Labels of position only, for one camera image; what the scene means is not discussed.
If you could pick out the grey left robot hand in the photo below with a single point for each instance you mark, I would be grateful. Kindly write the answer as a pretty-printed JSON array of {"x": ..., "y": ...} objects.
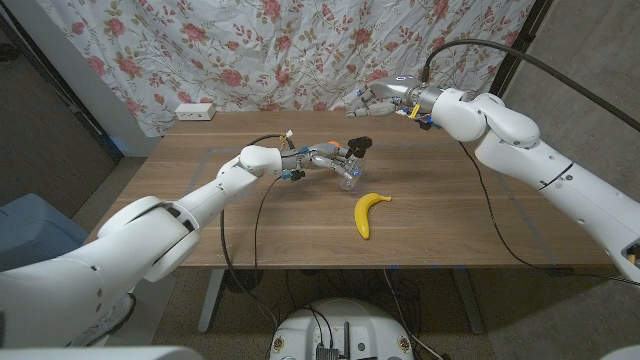
[{"x": 322, "y": 155}]

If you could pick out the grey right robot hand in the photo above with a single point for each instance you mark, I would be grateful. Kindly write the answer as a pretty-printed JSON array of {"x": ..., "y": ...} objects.
[{"x": 390, "y": 97}]

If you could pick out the clear spray bottle black nozzle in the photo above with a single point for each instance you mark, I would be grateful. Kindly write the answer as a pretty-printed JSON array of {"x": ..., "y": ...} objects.
[{"x": 359, "y": 145}]

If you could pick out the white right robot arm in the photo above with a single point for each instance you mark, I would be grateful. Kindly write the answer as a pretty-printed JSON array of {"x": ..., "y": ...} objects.
[{"x": 525, "y": 150}]

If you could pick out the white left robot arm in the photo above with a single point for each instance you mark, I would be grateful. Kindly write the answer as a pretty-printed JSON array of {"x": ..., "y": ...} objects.
[{"x": 175, "y": 235}]

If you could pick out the yellow toy banana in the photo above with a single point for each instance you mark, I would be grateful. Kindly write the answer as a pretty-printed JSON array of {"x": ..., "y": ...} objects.
[{"x": 362, "y": 212}]

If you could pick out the orange fruit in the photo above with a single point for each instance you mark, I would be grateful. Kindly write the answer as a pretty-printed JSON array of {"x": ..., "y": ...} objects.
[{"x": 336, "y": 144}]

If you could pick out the floral backdrop cloth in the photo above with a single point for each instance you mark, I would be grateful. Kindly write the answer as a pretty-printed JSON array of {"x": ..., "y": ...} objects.
[{"x": 250, "y": 50}]

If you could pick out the white power strip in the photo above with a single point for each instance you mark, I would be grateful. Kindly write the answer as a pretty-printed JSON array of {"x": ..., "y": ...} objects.
[{"x": 195, "y": 111}]

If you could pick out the black round table foot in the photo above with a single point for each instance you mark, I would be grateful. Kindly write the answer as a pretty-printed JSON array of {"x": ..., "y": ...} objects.
[{"x": 243, "y": 280}]

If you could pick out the black backdrop stand pole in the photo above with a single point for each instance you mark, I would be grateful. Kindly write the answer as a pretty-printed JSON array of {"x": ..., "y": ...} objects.
[{"x": 529, "y": 30}]

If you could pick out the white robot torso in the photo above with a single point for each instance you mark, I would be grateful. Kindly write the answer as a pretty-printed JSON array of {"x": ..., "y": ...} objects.
[{"x": 345, "y": 320}]

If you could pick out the white table leg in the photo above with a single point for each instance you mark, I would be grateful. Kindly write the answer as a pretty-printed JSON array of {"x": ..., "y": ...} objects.
[{"x": 212, "y": 300}]

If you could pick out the grey table leg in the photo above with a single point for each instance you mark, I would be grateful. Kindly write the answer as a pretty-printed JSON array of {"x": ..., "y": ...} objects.
[{"x": 467, "y": 300}]

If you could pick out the black slanted bar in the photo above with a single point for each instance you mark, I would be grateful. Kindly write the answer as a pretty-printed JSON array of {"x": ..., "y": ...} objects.
[{"x": 85, "y": 117}]

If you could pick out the white slanted panel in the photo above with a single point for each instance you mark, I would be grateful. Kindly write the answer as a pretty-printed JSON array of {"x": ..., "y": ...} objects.
[{"x": 75, "y": 75}]

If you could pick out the blue bin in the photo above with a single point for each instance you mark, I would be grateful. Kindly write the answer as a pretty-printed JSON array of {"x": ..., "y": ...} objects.
[{"x": 30, "y": 230}]

